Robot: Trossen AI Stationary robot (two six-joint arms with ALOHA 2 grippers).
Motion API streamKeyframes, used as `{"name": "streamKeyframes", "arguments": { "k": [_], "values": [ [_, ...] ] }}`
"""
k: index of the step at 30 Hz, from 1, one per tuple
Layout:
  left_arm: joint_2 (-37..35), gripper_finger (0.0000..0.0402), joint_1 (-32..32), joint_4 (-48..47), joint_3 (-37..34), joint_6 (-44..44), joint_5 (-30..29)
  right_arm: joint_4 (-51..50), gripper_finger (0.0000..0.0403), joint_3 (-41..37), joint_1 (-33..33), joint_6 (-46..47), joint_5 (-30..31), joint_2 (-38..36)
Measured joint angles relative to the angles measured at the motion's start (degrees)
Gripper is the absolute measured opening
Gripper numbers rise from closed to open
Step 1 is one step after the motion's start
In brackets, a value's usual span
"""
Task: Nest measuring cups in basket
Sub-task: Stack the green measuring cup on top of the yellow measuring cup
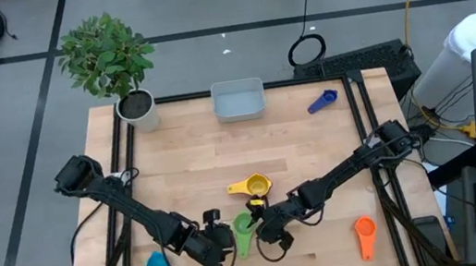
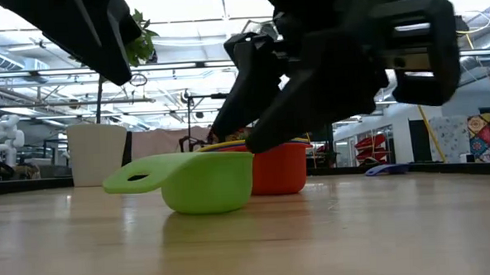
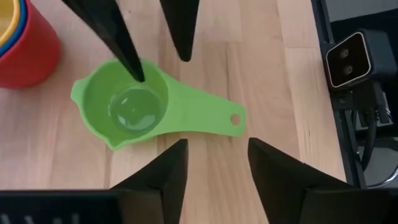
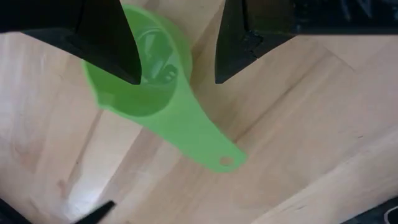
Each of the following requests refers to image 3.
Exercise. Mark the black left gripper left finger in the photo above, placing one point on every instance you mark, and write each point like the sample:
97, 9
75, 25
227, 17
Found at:
155, 186

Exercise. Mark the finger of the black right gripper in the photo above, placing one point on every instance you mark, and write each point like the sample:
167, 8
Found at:
109, 25
183, 28

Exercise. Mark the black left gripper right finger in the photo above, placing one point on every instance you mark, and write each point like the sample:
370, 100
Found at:
280, 180

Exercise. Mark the large red measuring cup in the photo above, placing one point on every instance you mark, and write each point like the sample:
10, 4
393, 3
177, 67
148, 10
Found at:
34, 59

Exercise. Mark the green plastic measuring cup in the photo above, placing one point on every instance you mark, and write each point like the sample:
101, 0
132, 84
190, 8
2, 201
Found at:
192, 112

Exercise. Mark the blue plastic measuring cup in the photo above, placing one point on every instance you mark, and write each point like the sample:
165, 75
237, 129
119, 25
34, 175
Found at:
23, 18

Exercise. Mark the yellow plastic measuring cup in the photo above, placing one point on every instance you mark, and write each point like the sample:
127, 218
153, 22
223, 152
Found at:
6, 15

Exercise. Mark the chrome chair leg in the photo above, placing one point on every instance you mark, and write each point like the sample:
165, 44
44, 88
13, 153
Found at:
385, 180

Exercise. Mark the black table-level camera box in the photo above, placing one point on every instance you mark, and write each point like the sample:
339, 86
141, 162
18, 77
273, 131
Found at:
348, 62

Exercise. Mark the black camera on stand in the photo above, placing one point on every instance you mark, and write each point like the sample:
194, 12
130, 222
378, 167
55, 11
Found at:
323, 25

